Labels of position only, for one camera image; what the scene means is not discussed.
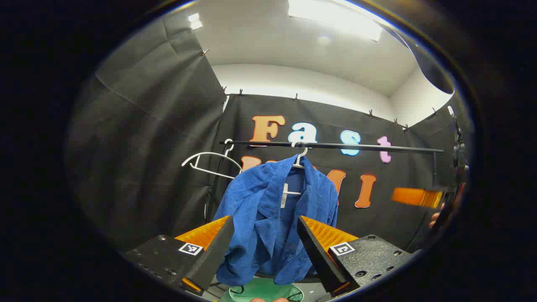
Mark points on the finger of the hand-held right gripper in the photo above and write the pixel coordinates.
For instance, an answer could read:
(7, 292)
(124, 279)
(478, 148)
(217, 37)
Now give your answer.
(415, 197)

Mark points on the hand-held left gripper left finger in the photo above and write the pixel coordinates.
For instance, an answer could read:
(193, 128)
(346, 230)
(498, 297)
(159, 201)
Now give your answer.
(212, 256)

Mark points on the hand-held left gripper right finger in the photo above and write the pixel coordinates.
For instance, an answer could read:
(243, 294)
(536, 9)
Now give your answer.
(321, 256)

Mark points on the green laundry hamper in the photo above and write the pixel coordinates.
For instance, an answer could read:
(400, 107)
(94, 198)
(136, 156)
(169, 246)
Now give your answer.
(264, 290)

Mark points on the white clothes hanger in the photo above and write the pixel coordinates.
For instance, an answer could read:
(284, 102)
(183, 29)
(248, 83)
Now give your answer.
(300, 161)
(208, 153)

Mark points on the white garment tag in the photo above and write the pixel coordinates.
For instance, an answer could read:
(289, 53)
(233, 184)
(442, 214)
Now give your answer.
(284, 197)

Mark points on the black backdrop cloth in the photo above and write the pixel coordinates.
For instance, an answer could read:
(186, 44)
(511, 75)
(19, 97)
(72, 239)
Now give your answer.
(147, 147)

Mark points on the large rectangular ceiling light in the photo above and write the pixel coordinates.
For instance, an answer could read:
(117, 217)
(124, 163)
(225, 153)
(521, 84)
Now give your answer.
(335, 16)

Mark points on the small ceiling light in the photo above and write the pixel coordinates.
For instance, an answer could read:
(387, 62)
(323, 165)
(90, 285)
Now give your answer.
(195, 21)

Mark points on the black clothes rail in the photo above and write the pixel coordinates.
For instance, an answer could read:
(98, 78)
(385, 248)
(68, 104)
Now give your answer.
(335, 145)

